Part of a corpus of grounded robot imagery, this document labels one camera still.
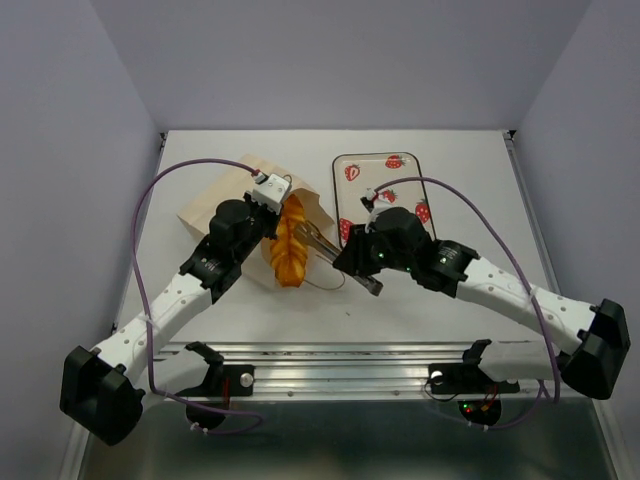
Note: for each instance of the strawberry pattern tray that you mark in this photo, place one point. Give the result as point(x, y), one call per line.
point(353, 174)

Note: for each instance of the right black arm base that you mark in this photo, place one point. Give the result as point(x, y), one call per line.
point(477, 395)

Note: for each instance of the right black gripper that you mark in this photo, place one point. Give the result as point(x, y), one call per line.
point(352, 258)

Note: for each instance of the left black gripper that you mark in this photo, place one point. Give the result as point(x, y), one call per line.
point(273, 218)

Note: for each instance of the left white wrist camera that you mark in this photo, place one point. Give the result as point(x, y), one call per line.
point(270, 190)

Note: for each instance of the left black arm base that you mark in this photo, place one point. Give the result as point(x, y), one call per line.
point(208, 384)

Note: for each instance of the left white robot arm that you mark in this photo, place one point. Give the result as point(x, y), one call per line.
point(99, 388)

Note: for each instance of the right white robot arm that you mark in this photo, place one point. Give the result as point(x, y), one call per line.
point(582, 345)

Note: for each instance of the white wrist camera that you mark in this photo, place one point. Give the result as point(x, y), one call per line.
point(375, 204)
point(270, 190)

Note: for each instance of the metal tongs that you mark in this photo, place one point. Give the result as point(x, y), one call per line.
point(310, 235)

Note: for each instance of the aluminium mounting rail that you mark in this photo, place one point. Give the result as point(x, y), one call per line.
point(340, 371)

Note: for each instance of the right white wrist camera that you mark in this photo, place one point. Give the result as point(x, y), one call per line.
point(375, 204)

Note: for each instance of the orange braided fake bread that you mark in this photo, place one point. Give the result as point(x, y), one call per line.
point(288, 255)

